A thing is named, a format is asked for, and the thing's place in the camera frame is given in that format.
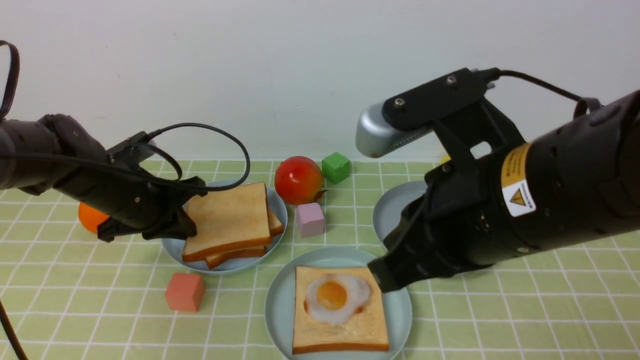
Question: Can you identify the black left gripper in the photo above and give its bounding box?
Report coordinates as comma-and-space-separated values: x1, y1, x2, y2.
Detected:
55, 166, 208, 243

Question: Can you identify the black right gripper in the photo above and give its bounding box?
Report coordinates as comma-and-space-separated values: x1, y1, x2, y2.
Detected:
367, 146, 506, 293

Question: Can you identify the fried egg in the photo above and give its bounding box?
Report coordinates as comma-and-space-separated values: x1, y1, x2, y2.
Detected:
302, 273, 371, 326

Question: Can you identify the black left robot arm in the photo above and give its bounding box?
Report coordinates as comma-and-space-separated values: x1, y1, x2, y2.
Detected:
1, 114, 207, 243

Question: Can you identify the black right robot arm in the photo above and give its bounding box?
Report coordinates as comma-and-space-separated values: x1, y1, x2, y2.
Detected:
367, 91, 639, 293

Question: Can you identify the blue bread plate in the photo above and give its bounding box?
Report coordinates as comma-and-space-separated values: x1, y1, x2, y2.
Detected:
161, 186, 288, 275

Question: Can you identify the grey-blue egg plate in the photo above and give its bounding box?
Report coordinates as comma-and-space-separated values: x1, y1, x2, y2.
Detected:
372, 180, 427, 249

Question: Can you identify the red-orange cube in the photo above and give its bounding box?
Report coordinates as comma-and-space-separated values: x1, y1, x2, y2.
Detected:
164, 272, 206, 313

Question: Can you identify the orange mandarin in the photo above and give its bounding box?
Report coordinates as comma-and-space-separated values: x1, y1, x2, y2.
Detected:
77, 202, 109, 234

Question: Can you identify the pink cube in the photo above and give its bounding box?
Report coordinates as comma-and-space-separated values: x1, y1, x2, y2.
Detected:
295, 202, 326, 238

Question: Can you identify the yellow cube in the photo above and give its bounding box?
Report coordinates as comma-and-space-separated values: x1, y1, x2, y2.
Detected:
439, 155, 451, 165

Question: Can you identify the green cube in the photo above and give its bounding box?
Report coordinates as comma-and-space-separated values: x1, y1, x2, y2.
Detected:
321, 152, 352, 184

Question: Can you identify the teal empty plate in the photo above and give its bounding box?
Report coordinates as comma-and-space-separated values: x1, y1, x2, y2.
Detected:
264, 246, 413, 360

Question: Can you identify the red pomegranate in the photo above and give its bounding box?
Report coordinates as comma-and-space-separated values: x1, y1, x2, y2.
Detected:
274, 156, 326, 206

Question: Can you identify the green checkered tablecloth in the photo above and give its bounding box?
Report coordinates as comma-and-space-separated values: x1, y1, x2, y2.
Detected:
0, 162, 640, 360

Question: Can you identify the black left camera cable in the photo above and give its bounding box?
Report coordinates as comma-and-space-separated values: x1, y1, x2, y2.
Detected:
0, 40, 251, 193

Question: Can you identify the black camera cable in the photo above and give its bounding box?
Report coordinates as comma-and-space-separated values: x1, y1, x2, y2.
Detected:
480, 69, 603, 118
0, 40, 251, 193

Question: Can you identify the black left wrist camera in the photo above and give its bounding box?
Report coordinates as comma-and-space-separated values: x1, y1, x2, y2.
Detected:
106, 131, 156, 170

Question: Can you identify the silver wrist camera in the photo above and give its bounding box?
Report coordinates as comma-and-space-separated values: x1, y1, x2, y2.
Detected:
355, 101, 433, 158

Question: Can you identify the black right camera cable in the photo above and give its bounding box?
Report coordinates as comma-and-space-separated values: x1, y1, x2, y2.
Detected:
480, 69, 603, 118

